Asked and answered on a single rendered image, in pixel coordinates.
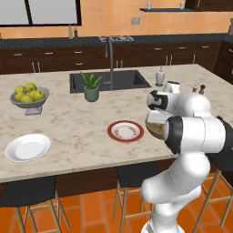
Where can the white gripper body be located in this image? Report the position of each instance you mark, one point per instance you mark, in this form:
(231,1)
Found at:
(158,114)

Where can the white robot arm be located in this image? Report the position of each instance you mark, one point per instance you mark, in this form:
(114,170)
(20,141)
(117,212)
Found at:
(188,170)

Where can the olive brown bowl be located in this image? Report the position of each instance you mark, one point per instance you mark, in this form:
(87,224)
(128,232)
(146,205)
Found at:
(154,129)

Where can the grey fruit bowl on stand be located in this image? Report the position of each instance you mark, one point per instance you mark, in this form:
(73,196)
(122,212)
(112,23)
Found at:
(30,105)

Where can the red rimmed plate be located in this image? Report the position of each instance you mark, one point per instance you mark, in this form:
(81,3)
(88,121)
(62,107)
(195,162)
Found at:
(125,131)

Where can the white soap dispenser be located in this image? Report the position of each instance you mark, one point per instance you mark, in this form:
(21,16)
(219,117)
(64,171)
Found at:
(160,77)

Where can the salt shaker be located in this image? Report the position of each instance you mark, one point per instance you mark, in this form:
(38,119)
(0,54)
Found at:
(194,89)

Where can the dark sink basin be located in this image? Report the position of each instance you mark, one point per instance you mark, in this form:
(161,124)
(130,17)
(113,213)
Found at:
(127,79)

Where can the dark pepper shaker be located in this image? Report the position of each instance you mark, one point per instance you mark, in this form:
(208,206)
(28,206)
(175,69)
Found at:
(202,89)

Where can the black stool with wooden legs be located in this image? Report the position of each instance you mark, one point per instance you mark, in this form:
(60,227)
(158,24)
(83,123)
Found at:
(217,194)
(136,176)
(28,194)

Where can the grey tap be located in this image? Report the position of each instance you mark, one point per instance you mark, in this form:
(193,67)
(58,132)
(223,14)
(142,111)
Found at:
(111,63)

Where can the potted green plant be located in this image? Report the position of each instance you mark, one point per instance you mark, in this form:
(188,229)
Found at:
(91,88)

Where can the dark brown side cupboards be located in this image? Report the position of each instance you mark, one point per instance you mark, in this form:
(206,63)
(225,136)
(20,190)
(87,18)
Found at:
(225,60)

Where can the hob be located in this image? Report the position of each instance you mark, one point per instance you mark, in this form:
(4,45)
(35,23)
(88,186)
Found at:
(116,38)

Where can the brown island base panel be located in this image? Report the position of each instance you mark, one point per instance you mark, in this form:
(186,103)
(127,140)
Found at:
(88,182)

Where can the pale cup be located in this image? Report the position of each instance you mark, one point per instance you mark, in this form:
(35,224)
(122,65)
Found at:
(182,5)
(149,5)

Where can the dark brown base cupboards run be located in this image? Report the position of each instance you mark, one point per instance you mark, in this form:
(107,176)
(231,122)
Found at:
(60,59)

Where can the dark bottle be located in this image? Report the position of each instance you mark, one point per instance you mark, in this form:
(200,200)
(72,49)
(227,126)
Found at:
(75,32)

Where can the pale bottle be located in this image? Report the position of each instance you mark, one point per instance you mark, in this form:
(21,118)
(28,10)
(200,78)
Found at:
(70,32)

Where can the yellow green fruit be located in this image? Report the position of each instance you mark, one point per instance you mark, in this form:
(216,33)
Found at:
(19,96)
(20,89)
(31,87)
(38,95)
(27,99)

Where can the white plate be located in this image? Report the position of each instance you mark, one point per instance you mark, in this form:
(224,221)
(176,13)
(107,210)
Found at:
(28,147)

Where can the window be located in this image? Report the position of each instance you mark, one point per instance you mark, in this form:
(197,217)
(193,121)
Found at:
(45,12)

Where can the wall socket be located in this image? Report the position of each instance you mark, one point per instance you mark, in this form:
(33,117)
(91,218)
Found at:
(135,21)

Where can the dark wall shelf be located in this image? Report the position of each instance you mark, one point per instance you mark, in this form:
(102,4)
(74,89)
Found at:
(167,10)

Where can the dark brown wall cupboard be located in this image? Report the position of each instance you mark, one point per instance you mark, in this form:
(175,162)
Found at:
(212,4)

